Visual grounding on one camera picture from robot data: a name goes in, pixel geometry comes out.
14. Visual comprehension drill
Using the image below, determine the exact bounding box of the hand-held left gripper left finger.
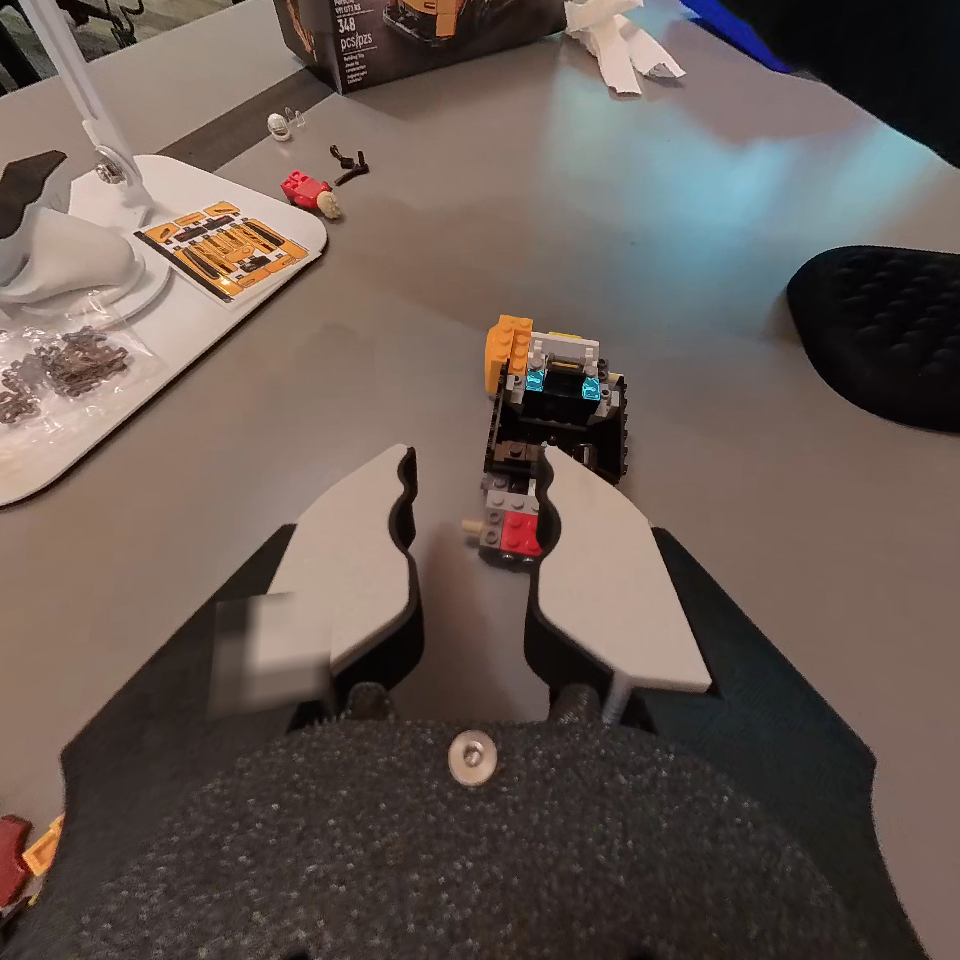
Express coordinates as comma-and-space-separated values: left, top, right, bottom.
266, 442, 427, 680

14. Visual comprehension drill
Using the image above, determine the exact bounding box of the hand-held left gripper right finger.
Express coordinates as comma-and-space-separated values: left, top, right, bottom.
523, 446, 715, 726

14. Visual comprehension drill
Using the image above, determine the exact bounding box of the partly built brick car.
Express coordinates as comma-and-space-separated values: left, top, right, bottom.
463, 330, 630, 573

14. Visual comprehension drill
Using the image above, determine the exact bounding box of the orange toy brick assembly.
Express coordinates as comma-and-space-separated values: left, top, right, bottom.
483, 315, 535, 395

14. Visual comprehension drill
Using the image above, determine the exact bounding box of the grey desk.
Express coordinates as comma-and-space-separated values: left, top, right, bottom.
0, 0, 960, 960

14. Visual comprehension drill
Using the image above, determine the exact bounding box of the white tray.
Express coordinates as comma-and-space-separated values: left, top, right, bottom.
0, 153, 330, 510

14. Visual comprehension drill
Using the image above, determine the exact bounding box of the orange sticker sheet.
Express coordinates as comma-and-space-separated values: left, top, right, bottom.
135, 198, 310, 303

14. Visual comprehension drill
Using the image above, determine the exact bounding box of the pile of dark small pieces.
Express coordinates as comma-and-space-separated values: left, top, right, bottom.
0, 326, 136, 425

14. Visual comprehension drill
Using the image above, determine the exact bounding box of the red brick with wheel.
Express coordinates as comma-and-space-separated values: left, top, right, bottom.
281, 171, 346, 222

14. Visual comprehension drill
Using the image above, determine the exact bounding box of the black textured pad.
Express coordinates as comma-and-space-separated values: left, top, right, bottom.
787, 246, 960, 434

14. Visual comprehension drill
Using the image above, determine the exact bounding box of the grey and black curved part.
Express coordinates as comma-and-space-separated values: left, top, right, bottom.
0, 150, 138, 305

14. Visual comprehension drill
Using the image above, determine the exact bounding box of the pile of small toy bricks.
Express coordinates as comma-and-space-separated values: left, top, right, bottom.
0, 813, 65, 912

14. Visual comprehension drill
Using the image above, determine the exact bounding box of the yellow car toy set box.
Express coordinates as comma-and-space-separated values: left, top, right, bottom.
271, 0, 567, 97

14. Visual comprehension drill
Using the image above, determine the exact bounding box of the crumpled white paper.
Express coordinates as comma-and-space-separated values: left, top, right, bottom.
564, 0, 687, 97

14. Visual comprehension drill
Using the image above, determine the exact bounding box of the blue plastic bin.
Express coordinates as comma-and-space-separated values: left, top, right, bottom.
686, 0, 792, 75

